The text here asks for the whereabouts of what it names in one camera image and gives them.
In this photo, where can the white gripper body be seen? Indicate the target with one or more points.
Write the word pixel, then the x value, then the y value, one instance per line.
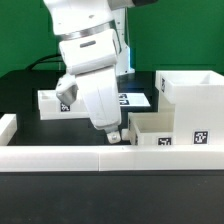
pixel 90 68

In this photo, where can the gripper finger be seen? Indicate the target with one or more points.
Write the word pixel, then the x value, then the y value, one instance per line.
pixel 113 137

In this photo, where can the white front drawer box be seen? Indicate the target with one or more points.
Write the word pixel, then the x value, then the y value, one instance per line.
pixel 153 128

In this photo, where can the white drawer box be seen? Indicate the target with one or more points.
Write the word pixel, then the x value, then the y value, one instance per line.
pixel 153 128
pixel 51 108

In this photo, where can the white drawer cabinet frame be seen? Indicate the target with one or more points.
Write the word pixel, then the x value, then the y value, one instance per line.
pixel 197 100

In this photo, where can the white rear drawer box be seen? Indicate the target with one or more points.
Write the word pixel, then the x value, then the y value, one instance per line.
pixel 51 108

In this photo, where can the white marker sheet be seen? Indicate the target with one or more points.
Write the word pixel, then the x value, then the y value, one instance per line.
pixel 133 100

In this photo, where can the white left fence piece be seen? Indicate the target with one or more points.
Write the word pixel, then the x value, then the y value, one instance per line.
pixel 8 127

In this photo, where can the white front fence rail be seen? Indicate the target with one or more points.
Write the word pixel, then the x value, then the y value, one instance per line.
pixel 110 158

